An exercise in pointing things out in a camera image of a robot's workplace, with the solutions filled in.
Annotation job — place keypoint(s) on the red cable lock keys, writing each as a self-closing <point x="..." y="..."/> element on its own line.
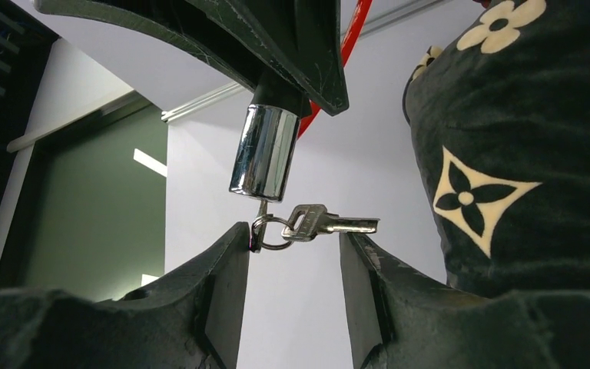
<point x="306" y="222"/>

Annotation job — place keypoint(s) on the red cable lock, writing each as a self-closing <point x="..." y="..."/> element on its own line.
<point x="272" y="126"/>

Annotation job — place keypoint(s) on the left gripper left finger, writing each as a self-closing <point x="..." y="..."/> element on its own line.
<point x="189" y="318"/>

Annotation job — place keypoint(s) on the black floral pillow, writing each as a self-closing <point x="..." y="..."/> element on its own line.
<point x="500" y="126"/>

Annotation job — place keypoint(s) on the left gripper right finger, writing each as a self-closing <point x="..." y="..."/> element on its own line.
<point x="398" y="317"/>

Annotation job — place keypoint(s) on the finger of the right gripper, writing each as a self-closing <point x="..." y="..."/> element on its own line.
<point x="177" y="23"/>
<point x="298" y="40"/>

